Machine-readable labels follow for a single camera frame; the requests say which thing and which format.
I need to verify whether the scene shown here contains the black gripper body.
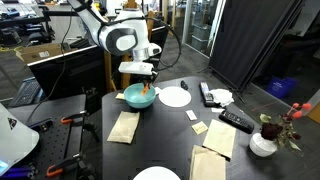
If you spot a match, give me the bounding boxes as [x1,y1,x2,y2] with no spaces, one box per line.
[142,71,160,84]

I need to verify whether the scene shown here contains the orange carrot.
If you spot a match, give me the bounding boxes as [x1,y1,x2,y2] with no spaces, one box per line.
[141,83,151,97]

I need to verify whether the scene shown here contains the teal bowl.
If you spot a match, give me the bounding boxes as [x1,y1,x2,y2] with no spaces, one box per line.
[123,82,157,110]

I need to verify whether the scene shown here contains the white round plate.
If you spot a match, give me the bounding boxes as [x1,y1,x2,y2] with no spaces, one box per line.
[132,165,182,180]
[158,85,193,109]

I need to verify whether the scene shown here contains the brown paper napkin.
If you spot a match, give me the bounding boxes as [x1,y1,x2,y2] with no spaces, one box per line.
[189,144,228,180]
[202,118,237,160]
[106,110,141,145]

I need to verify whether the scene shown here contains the small pink white packet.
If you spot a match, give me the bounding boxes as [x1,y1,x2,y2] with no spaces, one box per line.
[185,109,198,122]

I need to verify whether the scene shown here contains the long remote with many buttons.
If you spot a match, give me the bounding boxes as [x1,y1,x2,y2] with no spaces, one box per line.
[199,81,216,108]

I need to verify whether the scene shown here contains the yellow sticky note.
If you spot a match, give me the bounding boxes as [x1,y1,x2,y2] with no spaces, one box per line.
[191,121,209,136]

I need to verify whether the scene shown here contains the grey storage bins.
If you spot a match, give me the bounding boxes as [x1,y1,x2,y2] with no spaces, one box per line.
[190,22,213,51]

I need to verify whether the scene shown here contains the small white paper slip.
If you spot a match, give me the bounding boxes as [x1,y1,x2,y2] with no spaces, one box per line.
[210,106,225,114]

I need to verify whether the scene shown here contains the crumpled white tissue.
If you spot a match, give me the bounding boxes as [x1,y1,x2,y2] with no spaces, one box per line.
[209,88,235,108]

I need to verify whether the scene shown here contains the black monitor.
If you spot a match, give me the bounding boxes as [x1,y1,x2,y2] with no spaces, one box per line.
[27,44,108,101]

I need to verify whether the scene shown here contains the black remote control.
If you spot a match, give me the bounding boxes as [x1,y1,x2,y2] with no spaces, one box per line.
[218,109,255,135]

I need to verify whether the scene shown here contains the black perforated side table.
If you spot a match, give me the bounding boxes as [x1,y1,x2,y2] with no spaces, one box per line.
[6,93,103,180]

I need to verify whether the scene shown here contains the black room divider curtain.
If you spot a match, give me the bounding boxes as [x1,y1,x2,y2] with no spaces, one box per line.
[208,0,306,93]

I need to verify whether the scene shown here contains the cardboard box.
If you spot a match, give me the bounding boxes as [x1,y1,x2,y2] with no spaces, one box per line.
[14,42,73,65]

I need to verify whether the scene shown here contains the black keyboard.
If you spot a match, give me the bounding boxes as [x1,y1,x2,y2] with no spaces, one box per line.
[8,77,43,108]

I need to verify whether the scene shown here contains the white round vase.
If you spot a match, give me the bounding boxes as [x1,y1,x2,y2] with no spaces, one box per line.
[249,132,278,158]

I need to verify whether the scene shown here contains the blue bin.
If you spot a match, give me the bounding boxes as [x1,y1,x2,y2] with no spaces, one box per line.
[265,76,298,100]

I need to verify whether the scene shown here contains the white cone shaped cover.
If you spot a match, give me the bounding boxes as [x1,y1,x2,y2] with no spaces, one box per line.
[0,103,40,176]

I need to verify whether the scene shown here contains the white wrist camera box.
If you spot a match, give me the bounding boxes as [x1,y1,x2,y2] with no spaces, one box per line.
[118,61,155,76]

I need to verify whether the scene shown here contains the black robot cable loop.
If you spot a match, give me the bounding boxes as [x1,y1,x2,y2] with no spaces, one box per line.
[146,16,183,73]

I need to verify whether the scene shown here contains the orange handled bar clamp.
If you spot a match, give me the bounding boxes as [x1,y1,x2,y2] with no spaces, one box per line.
[45,151,98,180]
[59,88,101,141]

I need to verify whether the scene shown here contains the small black bracket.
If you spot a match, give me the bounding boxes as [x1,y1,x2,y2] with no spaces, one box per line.
[29,118,54,133]

